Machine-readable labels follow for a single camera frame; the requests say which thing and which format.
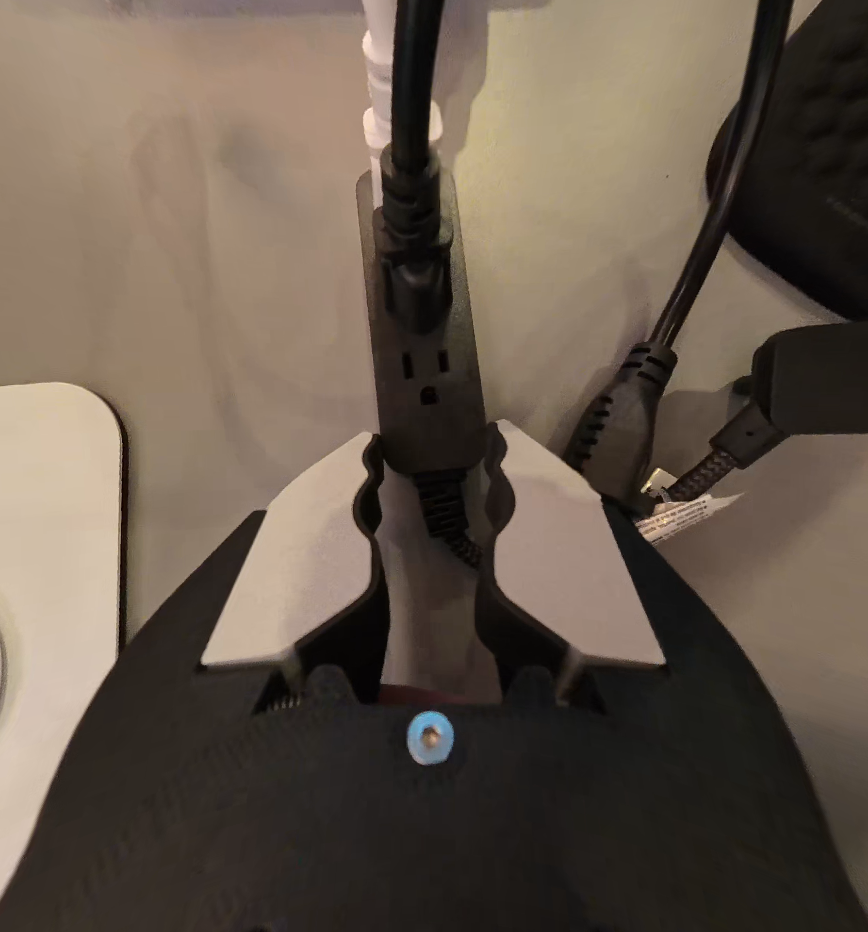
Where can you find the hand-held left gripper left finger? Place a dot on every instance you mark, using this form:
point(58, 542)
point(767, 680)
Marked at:
point(303, 560)

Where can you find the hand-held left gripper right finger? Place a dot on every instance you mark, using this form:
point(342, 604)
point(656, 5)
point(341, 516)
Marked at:
point(565, 560)

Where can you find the black power strip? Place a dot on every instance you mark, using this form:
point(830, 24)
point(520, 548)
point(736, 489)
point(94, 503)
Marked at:
point(426, 408)

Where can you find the black honeycomb wrist rest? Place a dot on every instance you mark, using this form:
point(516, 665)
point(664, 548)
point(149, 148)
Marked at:
point(827, 145)

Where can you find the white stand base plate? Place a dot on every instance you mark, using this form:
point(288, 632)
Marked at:
point(48, 495)

